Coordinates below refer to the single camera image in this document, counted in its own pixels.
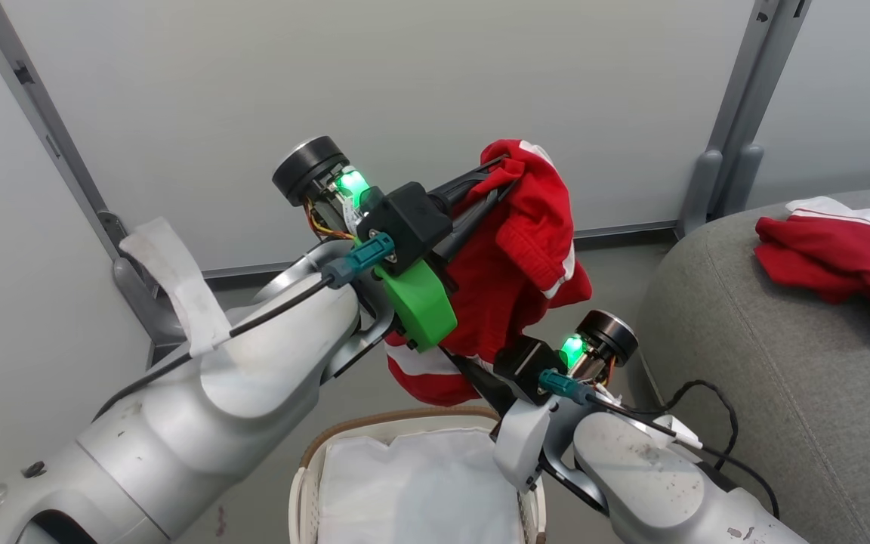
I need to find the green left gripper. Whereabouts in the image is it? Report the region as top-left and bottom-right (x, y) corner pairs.
(272, 135), (520, 354)

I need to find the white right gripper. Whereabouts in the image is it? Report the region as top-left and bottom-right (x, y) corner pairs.
(442, 309), (639, 493)

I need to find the red white striped garment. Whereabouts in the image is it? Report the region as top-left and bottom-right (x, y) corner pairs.
(384, 138), (594, 408)
(753, 196), (870, 339)

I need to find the grey fabric sofa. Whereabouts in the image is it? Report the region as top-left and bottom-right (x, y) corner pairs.
(634, 184), (870, 544)

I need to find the white basket liner cloth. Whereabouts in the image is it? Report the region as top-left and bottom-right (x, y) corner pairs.
(316, 427), (527, 544)

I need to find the white laundry basket tan rim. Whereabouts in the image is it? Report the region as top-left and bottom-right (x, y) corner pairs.
(288, 406), (549, 544)

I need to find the black cable teal connector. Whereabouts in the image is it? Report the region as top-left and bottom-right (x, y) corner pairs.
(538, 368), (782, 521)
(91, 232), (397, 422)

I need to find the grey metal partition base rail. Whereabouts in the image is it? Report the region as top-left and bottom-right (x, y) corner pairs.
(201, 218), (683, 283)

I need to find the small white cable tag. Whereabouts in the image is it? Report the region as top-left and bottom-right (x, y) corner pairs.
(650, 414), (705, 451)

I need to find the thin black looped cable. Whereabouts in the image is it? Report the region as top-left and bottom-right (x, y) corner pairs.
(650, 379), (740, 469)

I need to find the grey metal partition post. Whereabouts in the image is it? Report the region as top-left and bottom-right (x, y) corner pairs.
(0, 0), (202, 371)
(676, 0), (810, 240)

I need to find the white fabric strap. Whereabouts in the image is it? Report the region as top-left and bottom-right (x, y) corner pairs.
(119, 217), (233, 358)

